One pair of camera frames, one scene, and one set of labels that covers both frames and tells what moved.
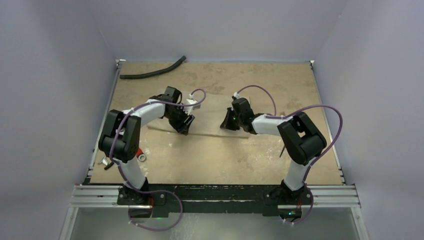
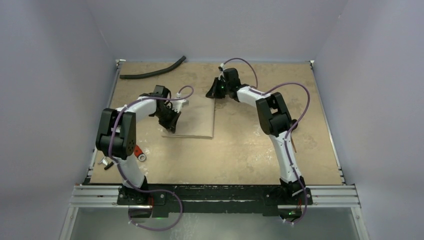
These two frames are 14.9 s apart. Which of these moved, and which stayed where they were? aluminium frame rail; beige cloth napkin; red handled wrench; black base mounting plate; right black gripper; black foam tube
Moved: beige cloth napkin; right black gripper
Stayed: red handled wrench; black foam tube; black base mounting plate; aluminium frame rail
